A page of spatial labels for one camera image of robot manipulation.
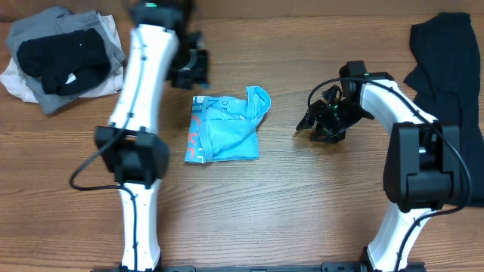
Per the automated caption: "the light blue t-shirt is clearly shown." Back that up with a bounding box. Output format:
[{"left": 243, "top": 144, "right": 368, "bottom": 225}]
[{"left": 185, "top": 86, "right": 271, "bottom": 164}]

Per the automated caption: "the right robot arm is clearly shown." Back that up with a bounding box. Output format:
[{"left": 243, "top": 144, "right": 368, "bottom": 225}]
[{"left": 296, "top": 60, "right": 472, "bottom": 271}]

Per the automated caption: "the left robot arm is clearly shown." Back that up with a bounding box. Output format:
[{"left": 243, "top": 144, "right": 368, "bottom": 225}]
[{"left": 95, "top": 0, "right": 209, "bottom": 271}]

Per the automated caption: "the black garment at right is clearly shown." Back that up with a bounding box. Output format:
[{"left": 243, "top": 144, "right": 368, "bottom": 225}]
[{"left": 404, "top": 13, "right": 483, "bottom": 208}]

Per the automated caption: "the grey folded garment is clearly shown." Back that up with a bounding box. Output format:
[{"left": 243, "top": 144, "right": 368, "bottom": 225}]
[{"left": 6, "top": 6, "right": 126, "bottom": 115}]

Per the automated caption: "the white folded garment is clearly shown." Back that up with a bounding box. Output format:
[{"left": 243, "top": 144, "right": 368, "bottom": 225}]
[{"left": 1, "top": 14, "right": 124, "bottom": 104}]

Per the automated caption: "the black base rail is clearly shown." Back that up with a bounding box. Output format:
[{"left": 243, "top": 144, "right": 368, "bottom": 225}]
[{"left": 90, "top": 261, "right": 427, "bottom": 272}]

